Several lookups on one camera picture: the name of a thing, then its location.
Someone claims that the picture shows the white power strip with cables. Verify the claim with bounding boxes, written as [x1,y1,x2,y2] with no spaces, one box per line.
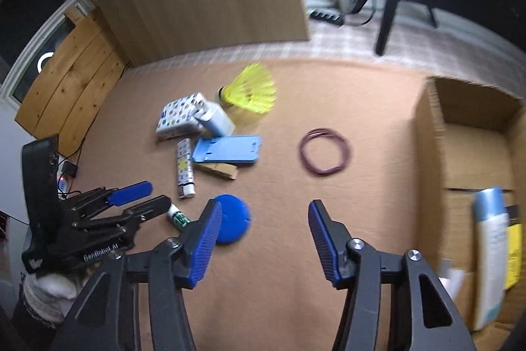
[57,154,79,200]

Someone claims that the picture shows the white bottle with blue cap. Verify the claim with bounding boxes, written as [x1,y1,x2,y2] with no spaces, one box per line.
[473,187,509,331]

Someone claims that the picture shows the round blue lid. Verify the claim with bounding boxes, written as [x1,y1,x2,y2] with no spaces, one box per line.
[215,194,251,245]

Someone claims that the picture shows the patterned tissue pack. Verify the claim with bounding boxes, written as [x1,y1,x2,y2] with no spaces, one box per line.
[155,93,206,140]

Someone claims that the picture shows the wooden clothespin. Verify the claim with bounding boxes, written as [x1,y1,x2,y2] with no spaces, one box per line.
[193,163,238,180]

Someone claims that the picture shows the black power strip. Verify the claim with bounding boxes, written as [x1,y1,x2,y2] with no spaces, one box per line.
[308,9,345,27]

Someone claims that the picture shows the yellow shuttlecock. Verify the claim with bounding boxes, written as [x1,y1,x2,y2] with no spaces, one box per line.
[218,63,276,115]

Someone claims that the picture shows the left hand in white glove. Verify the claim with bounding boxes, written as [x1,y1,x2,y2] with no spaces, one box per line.
[22,266,97,328]

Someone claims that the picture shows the white wall charger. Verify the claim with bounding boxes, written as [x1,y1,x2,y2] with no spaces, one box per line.
[193,100,235,137]

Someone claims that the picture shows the patterned lighter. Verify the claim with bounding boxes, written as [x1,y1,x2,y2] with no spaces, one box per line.
[177,138,195,199]

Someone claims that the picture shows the wooden slat board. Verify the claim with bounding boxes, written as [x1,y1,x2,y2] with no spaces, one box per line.
[15,9,129,157]

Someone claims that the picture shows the cardboard box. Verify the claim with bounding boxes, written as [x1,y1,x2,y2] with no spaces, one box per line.
[415,77,525,328]

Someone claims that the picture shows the maroon rubber band loop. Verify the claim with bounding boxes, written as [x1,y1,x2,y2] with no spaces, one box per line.
[298,127,353,176]

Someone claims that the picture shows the green white lip balm tube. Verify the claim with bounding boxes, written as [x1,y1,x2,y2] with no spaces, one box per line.
[167,203,191,232]

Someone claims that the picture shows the blue phone stand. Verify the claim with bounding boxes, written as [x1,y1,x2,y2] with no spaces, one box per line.
[192,136,261,165]

